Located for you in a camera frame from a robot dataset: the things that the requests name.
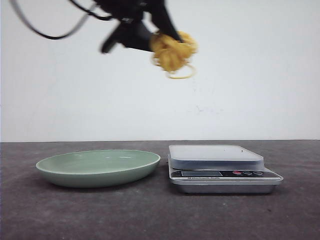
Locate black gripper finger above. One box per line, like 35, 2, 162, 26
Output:
149, 4, 183, 43
101, 21, 153, 53

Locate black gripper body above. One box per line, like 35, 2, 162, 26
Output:
95, 0, 165, 20

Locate yellow vermicelli bundle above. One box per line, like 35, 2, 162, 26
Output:
149, 31, 198, 80

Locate pale green plate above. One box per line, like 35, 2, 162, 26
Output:
35, 149, 161, 188

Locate silver digital kitchen scale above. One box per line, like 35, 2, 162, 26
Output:
168, 144, 284, 194

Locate black cable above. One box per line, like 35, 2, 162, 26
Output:
9, 0, 113, 40

